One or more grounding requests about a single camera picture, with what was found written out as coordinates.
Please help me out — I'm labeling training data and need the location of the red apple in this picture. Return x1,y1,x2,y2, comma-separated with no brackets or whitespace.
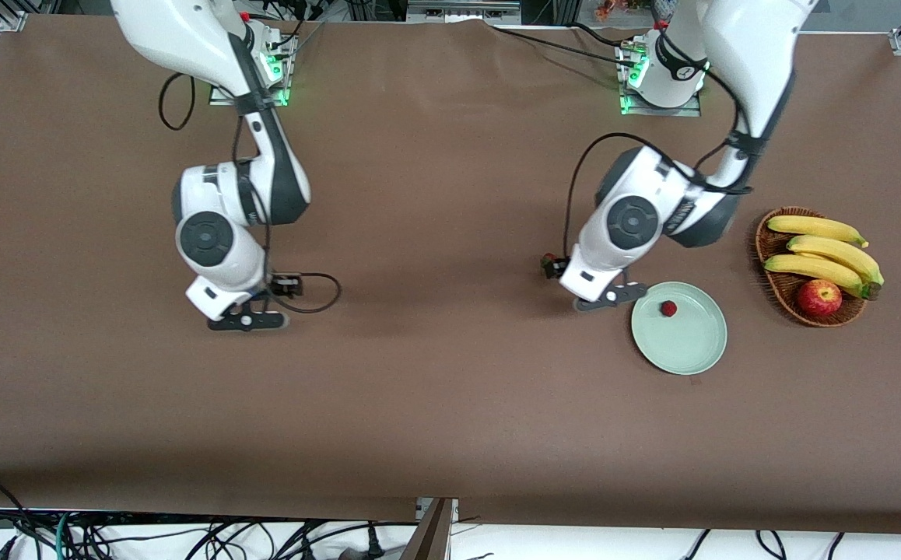
798,279,843,317

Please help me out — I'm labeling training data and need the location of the colourful background object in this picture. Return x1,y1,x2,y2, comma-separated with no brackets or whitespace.
594,0,657,22

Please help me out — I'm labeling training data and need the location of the short black table cable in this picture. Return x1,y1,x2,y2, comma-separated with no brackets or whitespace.
571,22,630,49

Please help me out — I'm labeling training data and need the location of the pale green plate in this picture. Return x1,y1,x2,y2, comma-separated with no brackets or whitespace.
631,282,728,376

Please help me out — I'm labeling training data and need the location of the yellow banana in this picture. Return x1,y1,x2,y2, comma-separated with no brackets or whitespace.
767,215,870,248
787,235,885,287
764,254,881,301

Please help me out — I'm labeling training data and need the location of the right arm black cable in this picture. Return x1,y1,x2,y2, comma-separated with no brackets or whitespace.
159,72,341,314

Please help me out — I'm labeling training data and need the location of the brown wicker basket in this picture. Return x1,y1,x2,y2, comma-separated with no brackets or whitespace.
755,206,868,328

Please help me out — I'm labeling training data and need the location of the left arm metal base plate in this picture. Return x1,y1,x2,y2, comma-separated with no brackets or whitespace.
616,43,703,117

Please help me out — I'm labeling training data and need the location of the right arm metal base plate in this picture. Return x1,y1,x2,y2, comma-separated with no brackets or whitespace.
208,31,292,107

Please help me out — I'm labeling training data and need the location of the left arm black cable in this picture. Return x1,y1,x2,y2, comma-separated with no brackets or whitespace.
563,70,755,261

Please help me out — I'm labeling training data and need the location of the silver background equipment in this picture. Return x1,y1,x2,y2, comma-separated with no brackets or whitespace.
406,0,523,24

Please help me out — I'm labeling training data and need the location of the long black table cable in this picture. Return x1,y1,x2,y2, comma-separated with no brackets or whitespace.
489,26,638,69

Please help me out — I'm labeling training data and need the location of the brown table cover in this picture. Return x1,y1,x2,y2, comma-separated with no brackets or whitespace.
0,14,901,536

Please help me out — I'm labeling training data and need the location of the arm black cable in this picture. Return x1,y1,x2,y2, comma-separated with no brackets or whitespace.
563,70,755,261
159,72,341,314

